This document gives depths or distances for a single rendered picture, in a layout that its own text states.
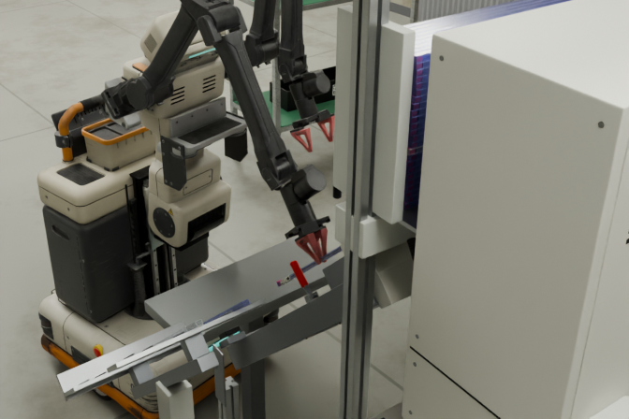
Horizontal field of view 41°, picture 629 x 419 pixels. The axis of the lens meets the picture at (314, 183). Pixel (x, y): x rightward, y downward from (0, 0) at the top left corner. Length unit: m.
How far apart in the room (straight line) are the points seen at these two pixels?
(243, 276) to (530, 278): 1.55
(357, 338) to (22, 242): 2.75
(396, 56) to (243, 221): 2.88
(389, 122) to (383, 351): 2.07
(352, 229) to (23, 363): 2.15
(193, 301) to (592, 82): 1.69
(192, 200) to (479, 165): 1.56
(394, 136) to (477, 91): 0.19
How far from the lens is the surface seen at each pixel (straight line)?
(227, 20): 1.99
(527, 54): 1.14
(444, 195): 1.26
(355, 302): 1.47
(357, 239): 1.40
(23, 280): 3.83
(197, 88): 2.52
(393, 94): 1.27
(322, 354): 3.25
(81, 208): 2.74
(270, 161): 2.00
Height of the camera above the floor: 2.09
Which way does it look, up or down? 28 degrees down
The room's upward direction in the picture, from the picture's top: 1 degrees clockwise
